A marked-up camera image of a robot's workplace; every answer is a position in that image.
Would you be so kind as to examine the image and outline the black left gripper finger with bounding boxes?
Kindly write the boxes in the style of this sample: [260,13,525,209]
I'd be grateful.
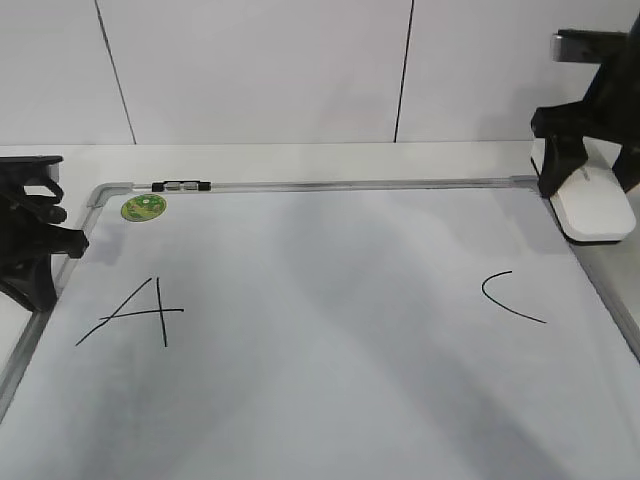
[48,225,89,258]
[1,255,58,312]

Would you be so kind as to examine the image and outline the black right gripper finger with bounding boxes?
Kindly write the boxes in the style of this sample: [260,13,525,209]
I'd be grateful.
[612,144,640,193]
[530,101,588,198]

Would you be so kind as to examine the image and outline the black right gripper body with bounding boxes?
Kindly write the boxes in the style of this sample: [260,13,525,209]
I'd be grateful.
[552,29,639,145]

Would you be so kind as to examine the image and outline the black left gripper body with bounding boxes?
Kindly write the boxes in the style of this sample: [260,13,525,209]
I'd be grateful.
[1,155,67,265]

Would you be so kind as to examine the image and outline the white whiteboard eraser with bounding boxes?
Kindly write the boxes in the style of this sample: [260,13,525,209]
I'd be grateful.
[549,138,636,244]

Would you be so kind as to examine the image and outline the round green magnet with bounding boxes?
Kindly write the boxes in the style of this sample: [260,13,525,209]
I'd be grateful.
[120,194,167,223]

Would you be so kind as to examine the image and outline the black hanging clip on frame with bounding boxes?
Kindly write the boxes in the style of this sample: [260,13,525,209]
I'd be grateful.
[151,181,212,193]

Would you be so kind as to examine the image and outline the white whiteboard with grey frame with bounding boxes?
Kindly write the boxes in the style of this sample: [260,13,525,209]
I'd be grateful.
[1,186,639,479]

